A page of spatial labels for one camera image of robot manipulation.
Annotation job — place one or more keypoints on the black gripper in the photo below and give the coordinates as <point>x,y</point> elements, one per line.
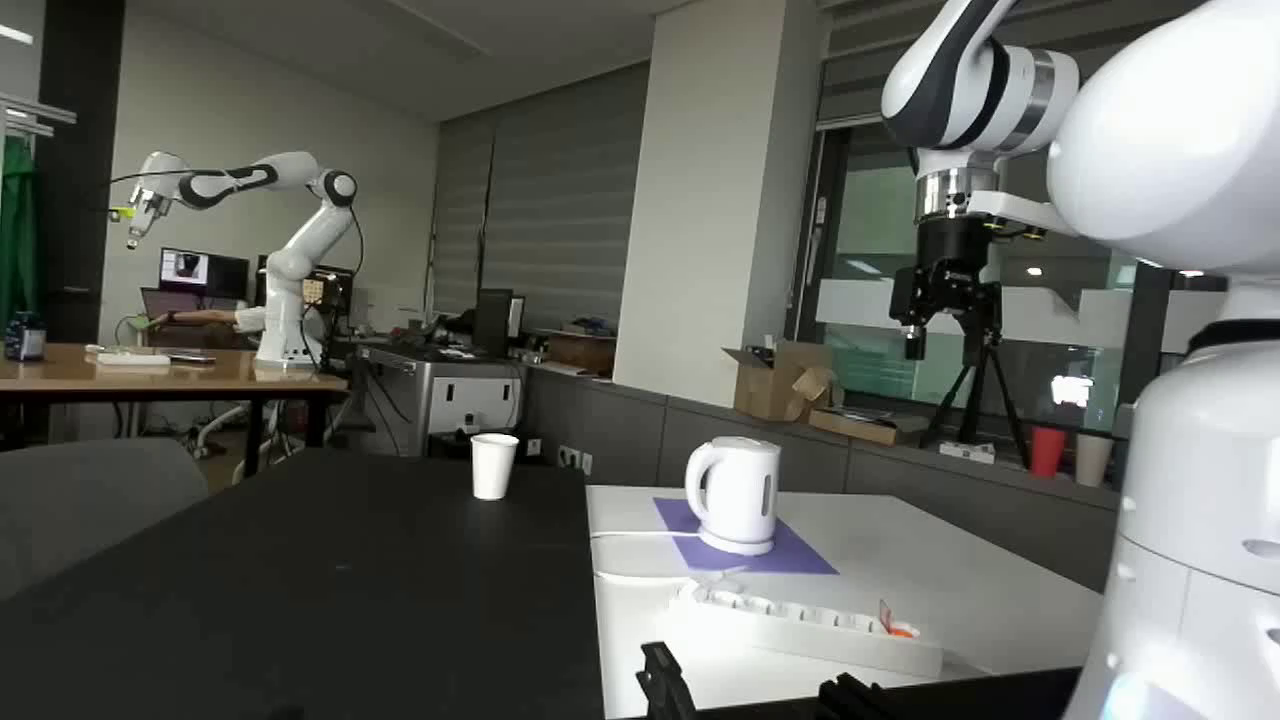
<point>949,267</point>

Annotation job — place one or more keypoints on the white electric kettle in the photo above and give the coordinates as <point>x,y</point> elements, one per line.
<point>736,493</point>

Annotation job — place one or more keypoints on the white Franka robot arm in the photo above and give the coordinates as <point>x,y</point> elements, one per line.
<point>1200,464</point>

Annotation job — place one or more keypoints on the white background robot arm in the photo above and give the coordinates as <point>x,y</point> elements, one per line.
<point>284,267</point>

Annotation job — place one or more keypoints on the flat cardboard piece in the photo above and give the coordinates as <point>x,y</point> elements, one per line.
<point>853,424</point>

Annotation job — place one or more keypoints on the red cup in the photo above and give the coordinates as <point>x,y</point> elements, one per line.
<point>1044,452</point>

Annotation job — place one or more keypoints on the open cardboard box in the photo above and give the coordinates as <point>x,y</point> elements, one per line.
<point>772,386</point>

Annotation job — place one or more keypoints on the beige cup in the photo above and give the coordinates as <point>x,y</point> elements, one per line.
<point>1094,462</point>

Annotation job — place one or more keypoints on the purple paper mat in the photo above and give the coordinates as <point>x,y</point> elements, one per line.
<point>803,550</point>

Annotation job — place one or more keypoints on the white power strip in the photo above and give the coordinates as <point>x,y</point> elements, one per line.
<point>803,619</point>

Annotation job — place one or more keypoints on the black table clamp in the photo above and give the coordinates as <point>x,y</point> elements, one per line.
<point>665,683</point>
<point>848,697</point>

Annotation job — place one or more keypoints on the black computer case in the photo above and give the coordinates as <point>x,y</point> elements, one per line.
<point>498,322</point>

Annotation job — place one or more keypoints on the white paper cup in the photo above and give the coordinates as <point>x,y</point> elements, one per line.
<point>493,464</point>

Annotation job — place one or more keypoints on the grey metal cabinet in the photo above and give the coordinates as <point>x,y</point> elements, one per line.
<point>445,403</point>

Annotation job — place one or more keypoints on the computer monitor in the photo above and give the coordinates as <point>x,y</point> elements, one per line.
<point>201,271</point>

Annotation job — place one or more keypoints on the wooden table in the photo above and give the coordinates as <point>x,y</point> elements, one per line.
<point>163,372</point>

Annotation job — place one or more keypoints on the grey chair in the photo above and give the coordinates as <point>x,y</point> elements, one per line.
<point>81,514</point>

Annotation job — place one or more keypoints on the green cloth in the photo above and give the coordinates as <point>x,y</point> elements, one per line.
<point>18,240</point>

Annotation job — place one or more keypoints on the black camera tripod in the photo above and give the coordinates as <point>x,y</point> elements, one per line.
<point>981,386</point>

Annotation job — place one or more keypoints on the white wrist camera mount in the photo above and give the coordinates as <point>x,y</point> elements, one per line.
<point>1015,205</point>

